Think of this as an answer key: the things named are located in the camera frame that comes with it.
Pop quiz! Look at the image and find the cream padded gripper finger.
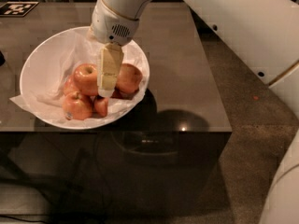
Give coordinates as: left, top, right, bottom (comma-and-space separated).
97, 43, 124, 97

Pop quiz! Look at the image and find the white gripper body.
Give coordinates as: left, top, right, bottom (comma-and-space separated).
91, 0, 139, 46

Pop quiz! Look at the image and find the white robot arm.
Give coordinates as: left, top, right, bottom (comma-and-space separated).
91, 0, 299, 113

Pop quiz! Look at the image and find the right red apple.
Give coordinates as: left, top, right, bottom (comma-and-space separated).
116, 63, 143, 94

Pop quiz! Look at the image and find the top centre red apple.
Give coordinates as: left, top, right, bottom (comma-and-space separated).
73, 63, 98, 96

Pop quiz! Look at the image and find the front centre red apple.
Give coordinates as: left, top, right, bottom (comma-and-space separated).
93, 96, 108, 118

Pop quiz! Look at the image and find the left hidden red apple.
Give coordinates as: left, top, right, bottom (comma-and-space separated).
63, 76, 79, 95

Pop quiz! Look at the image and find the white bowl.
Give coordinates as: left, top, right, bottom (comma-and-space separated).
19, 25, 150, 131

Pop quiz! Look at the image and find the front left stickered apple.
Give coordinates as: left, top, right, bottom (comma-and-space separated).
62, 91, 93, 120

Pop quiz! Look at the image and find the white tissue paper liner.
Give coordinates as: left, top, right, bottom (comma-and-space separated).
9, 30, 148, 124

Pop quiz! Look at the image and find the black white fiducial marker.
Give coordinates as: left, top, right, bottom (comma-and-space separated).
0, 2, 38, 17

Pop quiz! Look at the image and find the dark object at left edge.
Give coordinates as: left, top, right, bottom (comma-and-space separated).
0, 50, 6, 66

